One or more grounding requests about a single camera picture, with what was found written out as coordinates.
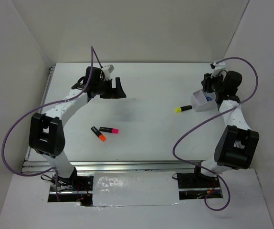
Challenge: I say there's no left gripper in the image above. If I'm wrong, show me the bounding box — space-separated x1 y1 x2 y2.
94 77 126 99

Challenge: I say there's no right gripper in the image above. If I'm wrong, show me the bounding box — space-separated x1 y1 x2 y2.
200 70 225 94

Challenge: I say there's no pink highlighter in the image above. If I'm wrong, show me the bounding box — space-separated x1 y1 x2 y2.
99 127 119 134

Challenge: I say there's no yellow highlighter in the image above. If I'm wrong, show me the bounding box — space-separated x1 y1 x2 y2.
175 105 193 113

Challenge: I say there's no orange highlighter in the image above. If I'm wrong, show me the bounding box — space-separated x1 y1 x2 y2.
91 126 106 142

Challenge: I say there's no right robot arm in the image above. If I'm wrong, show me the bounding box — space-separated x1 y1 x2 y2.
190 70 259 187

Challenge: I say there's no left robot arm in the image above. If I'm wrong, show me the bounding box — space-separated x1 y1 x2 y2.
29 64 126 190

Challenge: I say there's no white divided container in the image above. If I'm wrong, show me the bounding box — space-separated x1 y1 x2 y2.
190 89 217 112

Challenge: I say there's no white cover plate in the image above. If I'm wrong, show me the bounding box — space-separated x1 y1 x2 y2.
93 171 180 207

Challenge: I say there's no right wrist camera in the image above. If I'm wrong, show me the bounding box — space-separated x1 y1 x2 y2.
210 61 226 78

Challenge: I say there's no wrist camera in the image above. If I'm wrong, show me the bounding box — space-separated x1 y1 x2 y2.
210 61 226 78
101 64 115 80

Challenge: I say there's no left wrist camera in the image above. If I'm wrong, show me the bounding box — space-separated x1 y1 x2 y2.
101 64 115 80

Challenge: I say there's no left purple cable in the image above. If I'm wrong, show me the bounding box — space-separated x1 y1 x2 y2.
1 45 104 202

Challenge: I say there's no aluminium frame rail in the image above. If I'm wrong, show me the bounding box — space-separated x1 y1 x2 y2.
21 160 245 173

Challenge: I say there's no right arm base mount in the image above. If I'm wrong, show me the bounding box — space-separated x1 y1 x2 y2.
172 173 222 200

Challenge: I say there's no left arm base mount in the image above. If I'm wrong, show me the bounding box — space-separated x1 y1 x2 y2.
48 176 94 207

